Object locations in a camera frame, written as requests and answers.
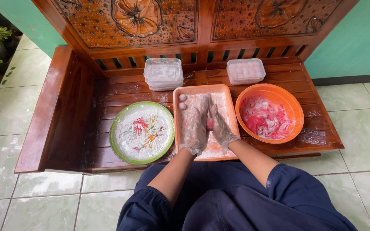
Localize person's right hand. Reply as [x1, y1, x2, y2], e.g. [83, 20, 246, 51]
[206, 93, 240, 154]

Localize person's left hand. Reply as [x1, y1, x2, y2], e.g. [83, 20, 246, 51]
[179, 96, 210, 156]

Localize orange rectangular plastic tray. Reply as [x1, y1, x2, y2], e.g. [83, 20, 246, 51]
[173, 84, 241, 162]

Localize clear container of dough balls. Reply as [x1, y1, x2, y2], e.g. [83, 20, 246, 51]
[226, 58, 266, 85]

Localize stack of clear plastic containers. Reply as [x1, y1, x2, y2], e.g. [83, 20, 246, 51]
[143, 58, 184, 92]

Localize pink floured dough mass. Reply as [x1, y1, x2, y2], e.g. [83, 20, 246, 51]
[240, 95, 296, 140]

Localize green rimmed floured plate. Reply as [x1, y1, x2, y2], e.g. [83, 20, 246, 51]
[109, 101, 175, 165]

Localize orange round plastic basin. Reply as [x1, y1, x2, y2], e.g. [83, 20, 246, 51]
[235, 84, 304, 144]

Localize person's dark blue clothing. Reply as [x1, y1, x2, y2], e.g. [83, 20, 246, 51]
[116, 160, 358, 231]

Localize clear plastic insert tray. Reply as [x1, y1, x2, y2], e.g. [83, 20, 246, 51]
[298, 128, 327, 146]

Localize carved wooden bench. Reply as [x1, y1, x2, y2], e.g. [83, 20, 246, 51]
[14, 0, 360, 174]

